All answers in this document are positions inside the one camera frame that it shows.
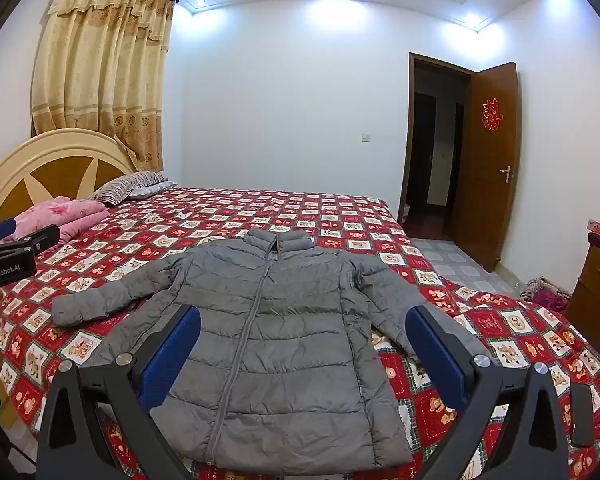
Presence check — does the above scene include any red printed bedsheet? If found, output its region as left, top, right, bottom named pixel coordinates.
left=0, top=185, right=600, bottom=480

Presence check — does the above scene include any red paper door decoration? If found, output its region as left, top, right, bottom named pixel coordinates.
left=481, top=99, right=506, bottom=132

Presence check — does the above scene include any cream wooden headboard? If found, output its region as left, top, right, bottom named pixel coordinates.
left=0, top=128, right=137, bottom=228

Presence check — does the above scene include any wooden bedside cabinet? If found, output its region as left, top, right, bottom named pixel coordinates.
left=562, top=232, right=600, bottom=351

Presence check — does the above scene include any beige patterned curtain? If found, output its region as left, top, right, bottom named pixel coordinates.
left=30, top=0, right=175, bottom=173

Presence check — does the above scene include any folded pink quilt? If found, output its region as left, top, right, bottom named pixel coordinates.
left=2, top=197, right=111, bottom=247

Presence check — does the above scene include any striped pillow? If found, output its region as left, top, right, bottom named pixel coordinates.
left=91, top=171, right=167, bottom=207

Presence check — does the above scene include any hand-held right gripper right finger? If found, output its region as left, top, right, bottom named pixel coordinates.
left=404, top=304, right=571, bottom=480

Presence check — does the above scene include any light gray pillow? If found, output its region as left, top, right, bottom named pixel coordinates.
left=127, top=181, right=179, bottom=202

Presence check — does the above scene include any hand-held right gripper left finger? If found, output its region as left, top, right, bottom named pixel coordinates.
left=34, top=304, right=202, bottom=480

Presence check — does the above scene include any dark wooden door frame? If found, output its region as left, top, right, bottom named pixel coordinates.
left=397, top=51, right=473, bottom=226

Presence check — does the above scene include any pile of clothes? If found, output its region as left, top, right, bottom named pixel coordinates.
left=520, top=276, right=573, bottom=314

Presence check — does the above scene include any gray puffer jacket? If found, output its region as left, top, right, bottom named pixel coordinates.
left=51, top=227, right=491, bottom=471

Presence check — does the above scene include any brown wooden door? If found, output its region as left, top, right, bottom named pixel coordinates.
left=452, top=61, right=521, bottom=273

